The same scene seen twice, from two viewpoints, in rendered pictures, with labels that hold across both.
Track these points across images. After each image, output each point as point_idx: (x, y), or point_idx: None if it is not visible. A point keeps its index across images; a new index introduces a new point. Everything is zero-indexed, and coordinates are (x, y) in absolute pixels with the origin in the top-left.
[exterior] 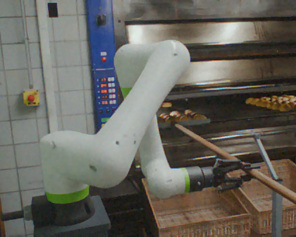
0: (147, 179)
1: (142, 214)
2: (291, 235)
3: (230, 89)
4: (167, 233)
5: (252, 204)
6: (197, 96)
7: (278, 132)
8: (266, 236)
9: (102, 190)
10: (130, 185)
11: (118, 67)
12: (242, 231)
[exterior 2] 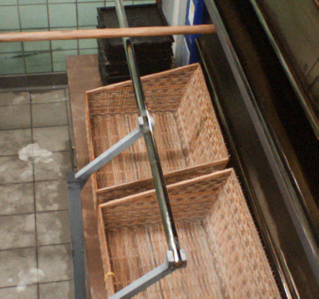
0: None
1: (111, 73)
2: (88, 276)
3: (223, 32)
4: (131, 129)
5: (118, 199)
6: None
7: (148, 156)
8: (93, 240)
9: (136, 17)
10: (143, 40)
11: None
12: (95, 199)
